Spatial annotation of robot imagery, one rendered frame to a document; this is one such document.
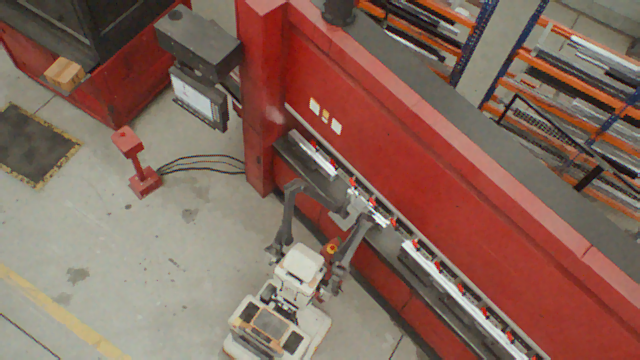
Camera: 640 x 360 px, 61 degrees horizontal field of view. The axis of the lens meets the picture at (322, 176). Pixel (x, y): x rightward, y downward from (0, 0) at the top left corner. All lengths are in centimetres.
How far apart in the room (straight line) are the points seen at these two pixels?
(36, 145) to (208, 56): 268
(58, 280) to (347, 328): 242
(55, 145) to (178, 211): 135
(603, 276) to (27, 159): 472
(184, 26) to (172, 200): 199
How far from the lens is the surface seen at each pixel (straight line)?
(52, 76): 461
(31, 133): 575
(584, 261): 273
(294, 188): 328
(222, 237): 486
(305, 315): 435
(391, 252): 396
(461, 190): 295
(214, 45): 343
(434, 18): 502
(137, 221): 503
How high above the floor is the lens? 449
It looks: 61 degrees down
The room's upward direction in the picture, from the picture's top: 11 degrees clockwise
